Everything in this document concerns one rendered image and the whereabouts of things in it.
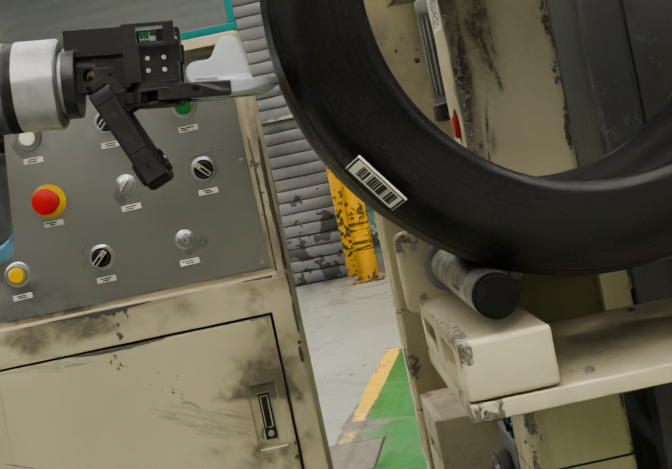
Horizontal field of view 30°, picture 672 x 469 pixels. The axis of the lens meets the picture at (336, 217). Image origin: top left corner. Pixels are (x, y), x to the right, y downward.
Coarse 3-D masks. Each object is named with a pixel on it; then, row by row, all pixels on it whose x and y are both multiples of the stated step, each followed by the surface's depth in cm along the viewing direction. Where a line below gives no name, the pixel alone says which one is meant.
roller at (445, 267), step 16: (448, 256) 141; (432, 272) 150; (448, 272) 134; (464, 272) 125; (480, 272) 119; (496, 272) 116; (448, 288) 140; (464, 288) 121; (480, 288) 116; (496, 288) 116; (512, 288) 116; (480, 304) 116; (496, 304) 116; (512, 304) 116
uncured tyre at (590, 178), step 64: (320, 0) 114; (320, 64) 115; (384, 64) 114; (320, 128) 118; (384, 128) 114; (448, 192) 115; (512, 192) 115; (576, 192) 115; (640, 192) 115; (512, 256) 119; (576, 256) 118; (640, 256) 119
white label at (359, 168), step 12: (360, 156) 114; (348, 168) 117; (360, 168) 116; (372, 168) 114; (360, 180) 118; (372, 180) 116; (384, 180) 115; (372, 192) 118; (384, 192) 116; (396, 192) 115; (396, 204) 117
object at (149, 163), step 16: (96, 96) 124; (112, 96) 124; (112, 112) 124; (128, 112) 125; (112, 128) 124; (128, 128) 124; (128, 144) 124; (144, 144) 124; (144, 160) 124; (160, 160) 125; (144, 176) 124; (160, 176) 125
